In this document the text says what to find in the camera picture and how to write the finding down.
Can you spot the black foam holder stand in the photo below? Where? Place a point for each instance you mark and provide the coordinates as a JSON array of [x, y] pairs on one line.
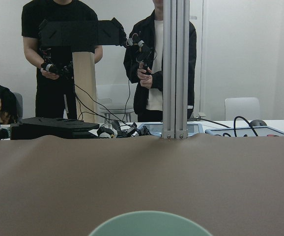
[[35, 127]]

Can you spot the person in black t-shirt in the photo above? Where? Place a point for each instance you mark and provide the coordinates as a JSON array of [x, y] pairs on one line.
[[55, 94]]

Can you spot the black bag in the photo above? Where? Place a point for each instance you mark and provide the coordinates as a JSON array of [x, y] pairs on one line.
[[8, 106]]

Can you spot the person in black jacket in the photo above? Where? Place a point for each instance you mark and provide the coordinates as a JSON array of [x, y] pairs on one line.
[[148, 98]]

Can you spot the aluminium frame post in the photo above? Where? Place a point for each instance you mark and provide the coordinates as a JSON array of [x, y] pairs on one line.
[[175, 68]]

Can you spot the green cup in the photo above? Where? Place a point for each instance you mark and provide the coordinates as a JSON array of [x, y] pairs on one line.
[[149, 223]]

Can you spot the black computer mouse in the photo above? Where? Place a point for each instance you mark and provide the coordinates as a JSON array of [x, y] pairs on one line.
[[257, 122]]

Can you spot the white chair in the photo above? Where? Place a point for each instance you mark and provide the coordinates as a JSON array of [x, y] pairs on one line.
[[247, 107]]

